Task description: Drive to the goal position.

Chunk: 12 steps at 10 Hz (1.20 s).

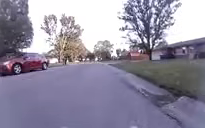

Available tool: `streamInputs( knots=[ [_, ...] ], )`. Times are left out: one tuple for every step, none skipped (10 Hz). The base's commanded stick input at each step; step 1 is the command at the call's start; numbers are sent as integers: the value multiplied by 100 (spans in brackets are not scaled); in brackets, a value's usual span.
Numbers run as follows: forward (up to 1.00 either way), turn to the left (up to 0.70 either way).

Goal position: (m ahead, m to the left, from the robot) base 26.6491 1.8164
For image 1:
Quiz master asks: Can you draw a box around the small red building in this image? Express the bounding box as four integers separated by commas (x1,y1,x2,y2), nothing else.
126,50,150,61

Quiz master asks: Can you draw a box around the tall sparse tree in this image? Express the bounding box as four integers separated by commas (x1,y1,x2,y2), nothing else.
117,0,183,61

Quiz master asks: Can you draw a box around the big dark tree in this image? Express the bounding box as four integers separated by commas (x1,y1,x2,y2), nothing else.
0,0,34,63

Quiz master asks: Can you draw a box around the low house with grey roof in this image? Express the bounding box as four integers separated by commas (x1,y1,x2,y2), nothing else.
151,35,205,62

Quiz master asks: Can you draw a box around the tall yellowish tree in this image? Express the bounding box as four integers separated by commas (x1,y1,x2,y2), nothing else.
40,13,89,64

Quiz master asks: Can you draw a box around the dark red car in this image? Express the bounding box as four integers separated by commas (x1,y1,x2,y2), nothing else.
0,52,50,76

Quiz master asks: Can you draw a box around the round distant tree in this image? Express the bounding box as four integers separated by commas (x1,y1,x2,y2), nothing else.
93,39,114,62

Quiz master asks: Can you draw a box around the grey concrete kerb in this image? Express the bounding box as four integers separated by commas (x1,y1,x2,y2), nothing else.
106,63,205,128

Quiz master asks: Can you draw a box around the grey asphalt road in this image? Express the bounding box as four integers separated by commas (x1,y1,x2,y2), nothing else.
0,62,183,128

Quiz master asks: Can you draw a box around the green grass lawn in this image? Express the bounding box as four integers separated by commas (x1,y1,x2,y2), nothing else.
111,59,205,101

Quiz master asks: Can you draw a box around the white building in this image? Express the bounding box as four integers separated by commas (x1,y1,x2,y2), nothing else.
46,55,59,64

